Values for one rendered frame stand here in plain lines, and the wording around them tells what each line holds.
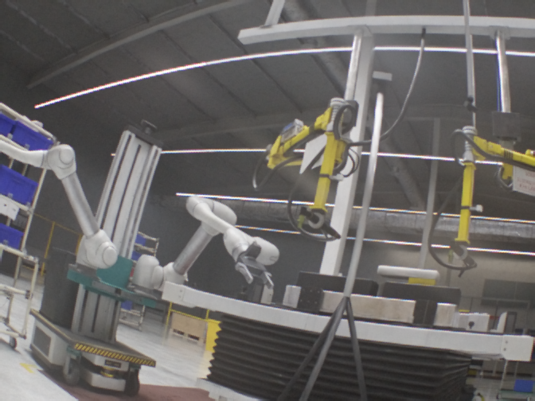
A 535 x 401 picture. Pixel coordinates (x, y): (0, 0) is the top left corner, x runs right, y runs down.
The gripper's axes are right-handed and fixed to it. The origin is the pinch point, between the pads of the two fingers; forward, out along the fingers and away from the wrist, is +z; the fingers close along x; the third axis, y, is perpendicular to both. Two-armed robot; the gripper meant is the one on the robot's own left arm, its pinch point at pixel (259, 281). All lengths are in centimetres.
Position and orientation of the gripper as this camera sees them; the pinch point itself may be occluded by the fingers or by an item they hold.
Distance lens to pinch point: 205.5
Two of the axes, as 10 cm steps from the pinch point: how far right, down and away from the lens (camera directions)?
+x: -7.4, -3.3, -5.8
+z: 3.9, 5.0, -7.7
